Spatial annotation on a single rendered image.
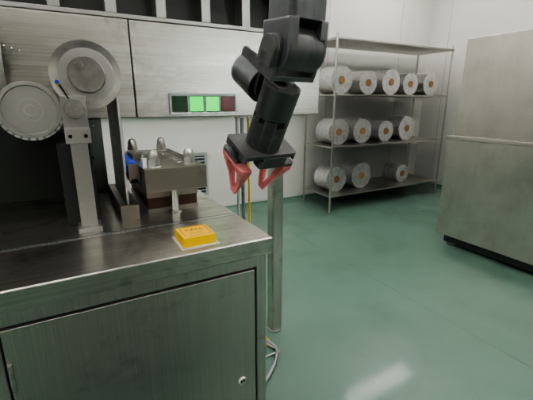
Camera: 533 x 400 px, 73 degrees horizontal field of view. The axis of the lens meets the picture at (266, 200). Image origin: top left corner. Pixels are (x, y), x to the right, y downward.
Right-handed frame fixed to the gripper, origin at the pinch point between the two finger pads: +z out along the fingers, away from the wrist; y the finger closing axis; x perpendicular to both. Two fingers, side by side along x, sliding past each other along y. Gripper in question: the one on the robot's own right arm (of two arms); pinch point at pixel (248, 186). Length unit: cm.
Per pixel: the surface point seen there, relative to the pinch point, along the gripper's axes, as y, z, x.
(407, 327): -129, 111, 16
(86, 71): 17.3, 0.6, -43.7
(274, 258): -67, 93, -39
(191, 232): 5.1, 17.8, -6.6
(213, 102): -29, 21, -65
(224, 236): -2.4, 19.7, -5.0
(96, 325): 25.4, 30.8, 0.2
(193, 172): -4.8, 19.9, -28.0
